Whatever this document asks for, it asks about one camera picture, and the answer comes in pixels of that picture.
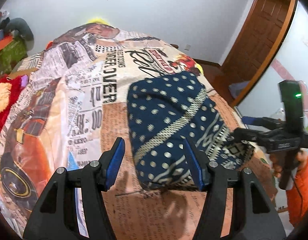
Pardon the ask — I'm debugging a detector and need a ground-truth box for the red plush toy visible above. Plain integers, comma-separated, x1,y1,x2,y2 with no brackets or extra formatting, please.
0,74,26,137

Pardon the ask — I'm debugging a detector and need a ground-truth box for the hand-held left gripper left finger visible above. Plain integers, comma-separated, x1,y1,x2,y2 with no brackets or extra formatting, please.
23,137,126,240

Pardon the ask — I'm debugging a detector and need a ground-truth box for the printed blanket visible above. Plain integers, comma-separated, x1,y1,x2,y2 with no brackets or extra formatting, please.
0,23,279,240

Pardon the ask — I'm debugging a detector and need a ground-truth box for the yellow fuzzy plush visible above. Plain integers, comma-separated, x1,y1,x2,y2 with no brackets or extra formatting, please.
87,17,112,27

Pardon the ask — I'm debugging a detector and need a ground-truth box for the person's right hand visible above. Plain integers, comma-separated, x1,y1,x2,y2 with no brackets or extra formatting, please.
270,149,308,178

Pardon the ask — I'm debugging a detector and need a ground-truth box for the wooden door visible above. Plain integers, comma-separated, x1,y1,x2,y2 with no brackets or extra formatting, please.
221,0,299,107

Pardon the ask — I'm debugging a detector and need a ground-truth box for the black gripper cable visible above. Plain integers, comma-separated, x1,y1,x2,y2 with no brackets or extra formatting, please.
292,174,305,199

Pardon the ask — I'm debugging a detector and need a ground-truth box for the green cloth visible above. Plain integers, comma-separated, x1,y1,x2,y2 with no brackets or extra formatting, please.
0,37,28,77

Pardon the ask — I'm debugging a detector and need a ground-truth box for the pile of mixed clothes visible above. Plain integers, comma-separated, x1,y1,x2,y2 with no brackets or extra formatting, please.
0,9,12,39

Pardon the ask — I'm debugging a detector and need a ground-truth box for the orange cloth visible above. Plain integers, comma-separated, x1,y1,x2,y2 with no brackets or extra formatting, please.
0,33,15,54

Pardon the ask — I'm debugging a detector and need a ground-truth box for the navy patterned garment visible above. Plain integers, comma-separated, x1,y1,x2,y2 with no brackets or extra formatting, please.
126,70,255,191

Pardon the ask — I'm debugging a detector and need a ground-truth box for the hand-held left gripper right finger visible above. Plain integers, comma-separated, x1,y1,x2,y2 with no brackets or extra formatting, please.
185,138,287,240

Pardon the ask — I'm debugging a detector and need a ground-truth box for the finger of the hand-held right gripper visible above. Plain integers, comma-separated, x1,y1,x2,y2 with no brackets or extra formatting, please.
242,116,286,128
231,127,272,151

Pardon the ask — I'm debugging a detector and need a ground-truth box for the grey cloth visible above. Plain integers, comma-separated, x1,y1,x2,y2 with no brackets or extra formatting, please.
8,17,35,51

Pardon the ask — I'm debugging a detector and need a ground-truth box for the lavender cloth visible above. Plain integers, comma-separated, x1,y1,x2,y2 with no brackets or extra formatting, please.
228,80,251,98

